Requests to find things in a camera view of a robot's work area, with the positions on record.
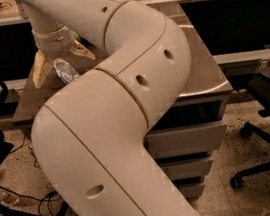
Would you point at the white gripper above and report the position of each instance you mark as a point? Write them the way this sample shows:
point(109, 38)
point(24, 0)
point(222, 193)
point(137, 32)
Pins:
point(53, 41)

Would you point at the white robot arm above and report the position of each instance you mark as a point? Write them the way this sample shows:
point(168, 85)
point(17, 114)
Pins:
point(88, 137)

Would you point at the grey drawer cabinet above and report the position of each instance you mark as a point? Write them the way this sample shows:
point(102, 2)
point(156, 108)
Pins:
point(203, 99)

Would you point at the top drawer with handle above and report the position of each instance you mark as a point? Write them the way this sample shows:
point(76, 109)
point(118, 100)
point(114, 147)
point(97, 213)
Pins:
point(185, 140)

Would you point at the drawer with handle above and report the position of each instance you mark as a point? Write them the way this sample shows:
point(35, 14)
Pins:
point(185, 140)
point(187, 168)
point(193, 190)

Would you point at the middle drawer with handle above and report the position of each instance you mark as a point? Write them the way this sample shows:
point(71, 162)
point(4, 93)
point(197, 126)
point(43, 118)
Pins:
point(187, 168)

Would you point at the bottom drawer with handle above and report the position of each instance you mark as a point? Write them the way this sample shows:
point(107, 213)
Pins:
point(193, 190)

